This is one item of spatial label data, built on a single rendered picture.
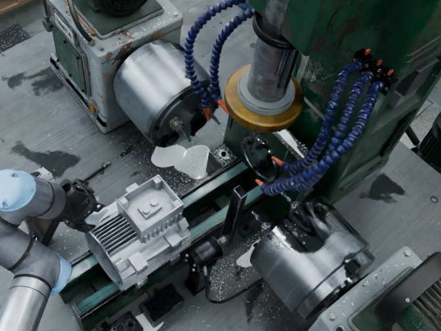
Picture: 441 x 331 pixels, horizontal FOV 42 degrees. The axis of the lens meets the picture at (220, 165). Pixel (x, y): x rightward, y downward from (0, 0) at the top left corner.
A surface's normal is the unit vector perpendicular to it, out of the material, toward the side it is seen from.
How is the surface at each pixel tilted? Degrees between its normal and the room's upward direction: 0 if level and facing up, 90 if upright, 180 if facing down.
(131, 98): 65
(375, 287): 0
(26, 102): 0
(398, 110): 3
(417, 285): 22
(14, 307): 15
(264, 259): 70
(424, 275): 9
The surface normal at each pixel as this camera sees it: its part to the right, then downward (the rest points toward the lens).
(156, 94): -0.36, -0.15
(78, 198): 0.62, 0.70
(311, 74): -0.78, 0.48
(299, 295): -0.66, 0.22
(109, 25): 0.11, -0.53
